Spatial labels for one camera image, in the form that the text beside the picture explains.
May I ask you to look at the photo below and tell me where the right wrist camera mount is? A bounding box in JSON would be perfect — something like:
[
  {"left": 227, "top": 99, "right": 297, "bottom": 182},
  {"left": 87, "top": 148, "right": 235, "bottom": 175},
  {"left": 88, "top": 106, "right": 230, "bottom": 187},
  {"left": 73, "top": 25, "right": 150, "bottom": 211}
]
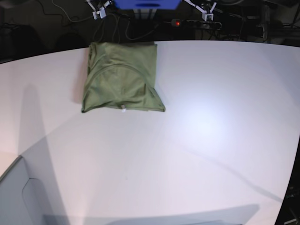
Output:
[{"left": 86, "top": 0, "right": 114, "bottom": 20}]

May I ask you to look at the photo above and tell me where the grey looped cable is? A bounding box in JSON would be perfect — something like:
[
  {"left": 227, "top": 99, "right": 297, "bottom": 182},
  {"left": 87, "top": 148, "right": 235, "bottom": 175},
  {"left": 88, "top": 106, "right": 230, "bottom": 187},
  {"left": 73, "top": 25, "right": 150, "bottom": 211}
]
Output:
[{"left": 51, "top": 0, "right": 162, "bottom": 43}]

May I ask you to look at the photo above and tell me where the black power strip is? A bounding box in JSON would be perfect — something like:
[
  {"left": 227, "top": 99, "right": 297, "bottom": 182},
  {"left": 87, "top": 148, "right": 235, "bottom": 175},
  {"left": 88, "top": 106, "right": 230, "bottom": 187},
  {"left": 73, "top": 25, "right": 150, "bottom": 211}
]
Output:
[{"left": 165, "top": 19, "right": 222, "bottom": 30}]

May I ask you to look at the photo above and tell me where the blue box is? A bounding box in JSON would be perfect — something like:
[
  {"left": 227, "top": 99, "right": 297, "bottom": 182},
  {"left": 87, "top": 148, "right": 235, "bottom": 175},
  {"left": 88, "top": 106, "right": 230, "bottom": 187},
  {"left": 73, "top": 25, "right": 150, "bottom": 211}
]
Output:
[{"left": 115, "top": 0, "right": 181, "bottom": 10}]

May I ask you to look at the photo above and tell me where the green T-shirt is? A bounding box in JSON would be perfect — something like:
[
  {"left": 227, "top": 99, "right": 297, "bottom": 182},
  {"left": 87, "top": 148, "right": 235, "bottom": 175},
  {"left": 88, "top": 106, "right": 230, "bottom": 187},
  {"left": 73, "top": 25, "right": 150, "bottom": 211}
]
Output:
[{"left": 81, "top": 42, "right": 165, "bottom": 113}]

